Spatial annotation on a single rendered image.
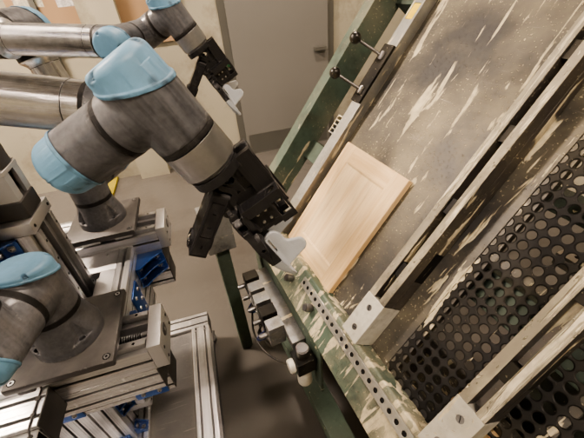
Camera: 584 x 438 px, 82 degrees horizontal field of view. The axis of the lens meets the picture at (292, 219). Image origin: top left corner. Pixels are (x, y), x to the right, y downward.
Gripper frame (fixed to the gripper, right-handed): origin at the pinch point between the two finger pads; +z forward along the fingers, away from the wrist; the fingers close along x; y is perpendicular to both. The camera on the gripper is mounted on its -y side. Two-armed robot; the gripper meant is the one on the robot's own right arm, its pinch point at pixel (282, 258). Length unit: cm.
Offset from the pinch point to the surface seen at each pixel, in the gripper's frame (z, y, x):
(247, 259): 116, -62, 148
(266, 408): 112, -70, 41
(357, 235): 37.4, 12.8, 30.6
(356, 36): 3, 48, 69
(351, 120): 23, 34, 63
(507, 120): 17, 52, 14
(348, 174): 31, 22, 50
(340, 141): 26, 27, 62
